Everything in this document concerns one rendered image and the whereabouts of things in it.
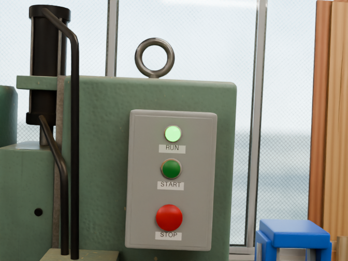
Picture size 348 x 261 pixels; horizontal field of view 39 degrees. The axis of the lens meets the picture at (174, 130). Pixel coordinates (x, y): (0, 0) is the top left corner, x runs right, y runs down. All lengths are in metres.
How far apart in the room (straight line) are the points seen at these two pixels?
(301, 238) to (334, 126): 0.70
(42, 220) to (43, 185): 0.05
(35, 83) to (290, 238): 0.89
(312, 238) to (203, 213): 0.86
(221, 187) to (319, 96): 1.40
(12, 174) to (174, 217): 0.25
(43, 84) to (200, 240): 0.31
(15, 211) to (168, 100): 0.26
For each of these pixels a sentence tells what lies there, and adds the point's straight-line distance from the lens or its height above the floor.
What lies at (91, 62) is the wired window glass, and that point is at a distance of 2.08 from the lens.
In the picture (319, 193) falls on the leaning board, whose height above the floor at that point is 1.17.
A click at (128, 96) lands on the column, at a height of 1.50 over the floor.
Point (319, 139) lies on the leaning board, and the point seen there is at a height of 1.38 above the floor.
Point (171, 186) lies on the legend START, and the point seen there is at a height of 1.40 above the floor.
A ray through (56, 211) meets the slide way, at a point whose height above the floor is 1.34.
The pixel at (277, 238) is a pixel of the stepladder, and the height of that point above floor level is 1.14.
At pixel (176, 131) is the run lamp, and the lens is 0.55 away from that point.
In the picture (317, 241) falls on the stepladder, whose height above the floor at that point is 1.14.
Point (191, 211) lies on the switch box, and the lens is 0.57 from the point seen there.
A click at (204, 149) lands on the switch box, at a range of 0.56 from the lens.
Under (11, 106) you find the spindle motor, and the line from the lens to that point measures 0.75.
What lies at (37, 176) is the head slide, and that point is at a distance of 0.69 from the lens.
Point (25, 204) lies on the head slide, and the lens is 0.70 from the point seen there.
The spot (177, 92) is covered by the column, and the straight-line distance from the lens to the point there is 0.62.
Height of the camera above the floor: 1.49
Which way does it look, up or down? 3 degrees down
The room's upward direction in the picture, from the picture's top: 2 degrees clockwise
